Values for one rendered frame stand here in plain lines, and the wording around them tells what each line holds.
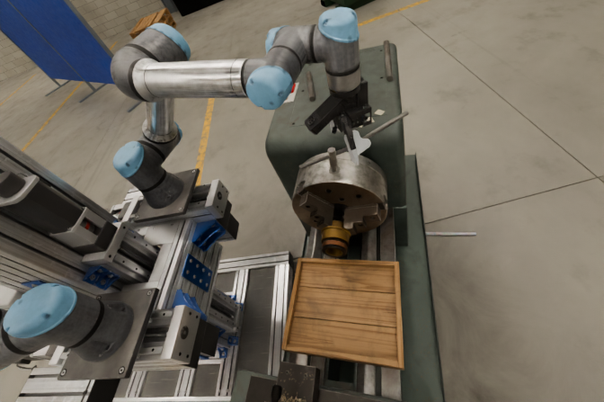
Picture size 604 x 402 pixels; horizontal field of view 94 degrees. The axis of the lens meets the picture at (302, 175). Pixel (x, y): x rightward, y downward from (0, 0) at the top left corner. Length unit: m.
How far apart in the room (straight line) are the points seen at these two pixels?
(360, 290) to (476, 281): 1.11
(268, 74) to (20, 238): 0.81
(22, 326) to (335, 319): 0.78
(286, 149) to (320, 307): 0.55
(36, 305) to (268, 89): 0.71
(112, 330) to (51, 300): 0.18
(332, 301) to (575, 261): 1.55
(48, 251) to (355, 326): 0.93
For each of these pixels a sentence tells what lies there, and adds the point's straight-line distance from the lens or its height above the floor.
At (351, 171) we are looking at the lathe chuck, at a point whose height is 1.22.
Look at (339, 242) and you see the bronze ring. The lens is 0.85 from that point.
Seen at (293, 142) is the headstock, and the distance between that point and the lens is 0.98.
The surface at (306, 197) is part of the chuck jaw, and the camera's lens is 0.86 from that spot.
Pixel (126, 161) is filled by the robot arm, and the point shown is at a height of 1.39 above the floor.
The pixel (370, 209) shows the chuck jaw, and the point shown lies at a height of 1.12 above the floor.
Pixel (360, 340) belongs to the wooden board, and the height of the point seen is 0.88.
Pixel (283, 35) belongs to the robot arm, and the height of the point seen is 1.64.
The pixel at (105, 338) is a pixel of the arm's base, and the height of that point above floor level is 1.21.
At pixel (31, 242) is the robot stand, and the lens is 1.08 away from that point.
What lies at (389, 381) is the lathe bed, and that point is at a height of 0.86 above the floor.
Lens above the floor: 1.85
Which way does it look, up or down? 45 degrees down
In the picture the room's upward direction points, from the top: 24 degrees counter-clockwise
